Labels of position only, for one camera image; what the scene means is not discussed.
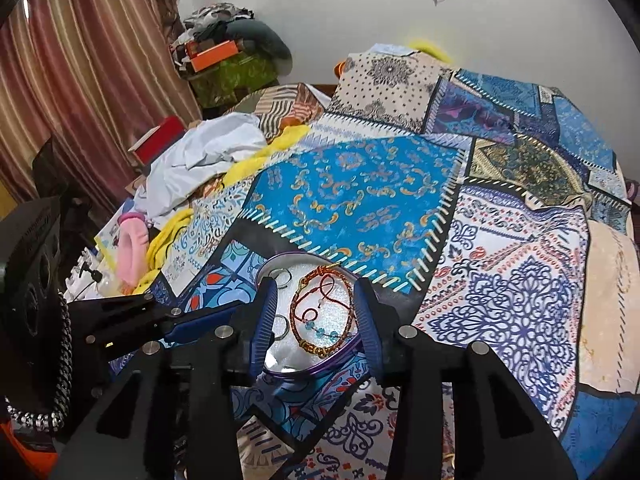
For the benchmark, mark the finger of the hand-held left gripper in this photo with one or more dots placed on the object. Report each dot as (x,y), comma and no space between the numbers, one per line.
(200,322)

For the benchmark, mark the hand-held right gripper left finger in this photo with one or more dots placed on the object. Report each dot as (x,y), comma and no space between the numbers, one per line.
(262,325)

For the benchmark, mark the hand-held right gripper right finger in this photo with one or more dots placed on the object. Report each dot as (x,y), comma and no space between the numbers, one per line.
(370,335)

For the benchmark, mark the red gold woven bangle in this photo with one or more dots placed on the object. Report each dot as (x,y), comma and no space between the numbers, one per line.
(325,347)

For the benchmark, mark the purple heart-shaped tin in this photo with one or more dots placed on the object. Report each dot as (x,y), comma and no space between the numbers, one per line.
(310,365)

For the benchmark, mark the clear pump bottle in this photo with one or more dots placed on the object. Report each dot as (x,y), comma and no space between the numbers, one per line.
(102,282)

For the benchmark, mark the patchwork printed blanket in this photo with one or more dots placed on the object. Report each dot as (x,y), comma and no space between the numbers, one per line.
(500,260)

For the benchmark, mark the white cloth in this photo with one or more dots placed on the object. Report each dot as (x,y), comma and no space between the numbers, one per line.
(200,160)

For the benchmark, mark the red box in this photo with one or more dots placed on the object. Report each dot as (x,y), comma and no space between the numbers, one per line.
(160,142)

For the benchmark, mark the yellow cloth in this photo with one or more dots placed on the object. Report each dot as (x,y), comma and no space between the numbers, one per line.
(280,147)

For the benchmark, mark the striped brown curtain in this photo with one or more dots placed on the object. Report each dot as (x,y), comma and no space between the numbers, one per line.
(75,60)

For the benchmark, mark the striped orange cloth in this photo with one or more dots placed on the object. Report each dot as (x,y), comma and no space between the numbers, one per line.
(285,105)

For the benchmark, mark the green patterned cloth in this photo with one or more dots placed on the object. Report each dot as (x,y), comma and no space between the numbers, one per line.
(235,80)

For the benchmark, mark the orange box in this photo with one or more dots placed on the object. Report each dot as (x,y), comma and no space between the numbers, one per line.
(210,57)

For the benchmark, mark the yellow plastic item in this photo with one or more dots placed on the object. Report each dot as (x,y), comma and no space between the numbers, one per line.
(430,47)

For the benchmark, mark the pile of clothes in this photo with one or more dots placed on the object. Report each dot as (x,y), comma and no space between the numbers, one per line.
(235,25)

